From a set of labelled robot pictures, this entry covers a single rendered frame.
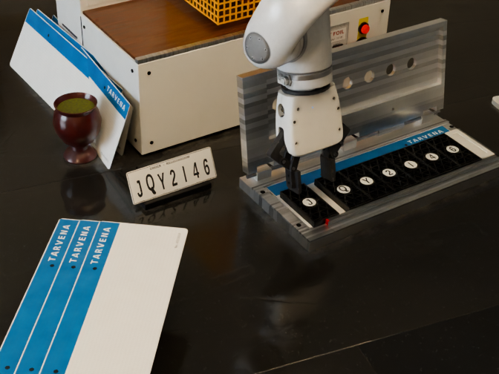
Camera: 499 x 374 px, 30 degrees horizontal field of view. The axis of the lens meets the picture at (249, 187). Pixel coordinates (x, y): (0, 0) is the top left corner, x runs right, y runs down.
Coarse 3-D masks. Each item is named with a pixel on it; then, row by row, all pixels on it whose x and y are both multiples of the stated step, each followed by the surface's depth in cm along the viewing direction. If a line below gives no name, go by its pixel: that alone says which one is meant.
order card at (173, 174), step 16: (176, 160) 157; (192, 160) 158; (208, 160) 160; (128, 176) 153; (144, 176) 154; (160, 176) 156; (176, 176) 157; (192, 176) 158; (208, 176) 160; (144, 192) 154; (160, 192) 156
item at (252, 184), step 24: (408, 120) 174; (432, 120) 177; (360, 144) 169; (384, 144) 169; (264, 168) 159; (312, 168) 162; (480, 168) 164; (432, 192) 157; (456, 192) 161; (288, 216) 151; (360, 216) 151; (384, 216) 153; (312, 240) 146; (336, 240) 149
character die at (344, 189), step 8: (336, 176) 159; (344, 176) 159; (320, 184) 157; (328, 184) 157; (336, 184) 157; (344, 184) 157; (352, 184) 157; (328, 192) 155; (336, 192) 155; (344, 192) 155; (352, 192) 155; (360, 192) 155; (336, 200) 154; (344, 200) 153; (352, 200) 154; (360, 200) 153; (368, 200) 154; (344, 208) 152; (352, 208) 151
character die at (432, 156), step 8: (416, 144) 168; (424, 144) 168; (416, 152) 166; (424, 152) 166; (432, 152) 166; (440, 152) 166; (424, 160) 164; (432, 160) 163; (440, 160) 164; (448, 160) 164; (440, 168) 161; (448, 168) 162; (456, 168) 162
